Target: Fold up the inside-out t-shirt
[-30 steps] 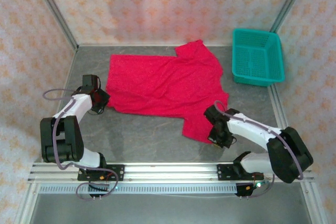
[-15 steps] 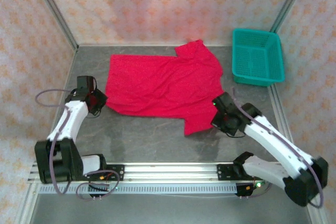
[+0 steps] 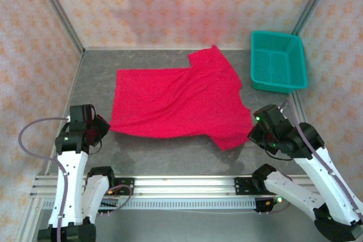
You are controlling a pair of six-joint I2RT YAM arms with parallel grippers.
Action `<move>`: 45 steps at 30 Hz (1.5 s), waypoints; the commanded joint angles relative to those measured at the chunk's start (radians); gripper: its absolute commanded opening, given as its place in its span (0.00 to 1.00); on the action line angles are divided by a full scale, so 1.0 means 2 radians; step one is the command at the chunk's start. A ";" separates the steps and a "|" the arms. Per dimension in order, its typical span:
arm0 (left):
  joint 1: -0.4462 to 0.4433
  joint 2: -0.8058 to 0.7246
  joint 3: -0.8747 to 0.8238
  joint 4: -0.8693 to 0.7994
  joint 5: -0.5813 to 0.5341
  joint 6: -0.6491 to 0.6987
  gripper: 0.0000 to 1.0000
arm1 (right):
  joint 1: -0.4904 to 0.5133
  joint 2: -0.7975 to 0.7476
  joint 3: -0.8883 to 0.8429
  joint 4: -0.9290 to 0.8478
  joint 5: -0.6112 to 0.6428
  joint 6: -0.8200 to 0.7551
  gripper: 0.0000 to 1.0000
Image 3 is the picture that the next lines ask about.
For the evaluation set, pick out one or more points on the red t-shirt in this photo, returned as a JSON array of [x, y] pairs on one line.
[[181, 103]]

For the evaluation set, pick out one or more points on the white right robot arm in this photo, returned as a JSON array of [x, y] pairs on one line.
[[326, 176]]

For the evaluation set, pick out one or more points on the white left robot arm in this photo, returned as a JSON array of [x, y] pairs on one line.
[[68, 185]]

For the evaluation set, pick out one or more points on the black right controller board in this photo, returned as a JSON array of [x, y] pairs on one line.
[[266, 205]]

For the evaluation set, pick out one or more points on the teal plastic basket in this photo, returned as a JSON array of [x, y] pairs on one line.
[[278, 63]]

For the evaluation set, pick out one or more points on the aluminium side rail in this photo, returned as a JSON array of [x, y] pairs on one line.
[[297, 103]]

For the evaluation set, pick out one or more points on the long aluminium base rail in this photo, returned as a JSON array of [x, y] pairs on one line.
[[184, 186]]

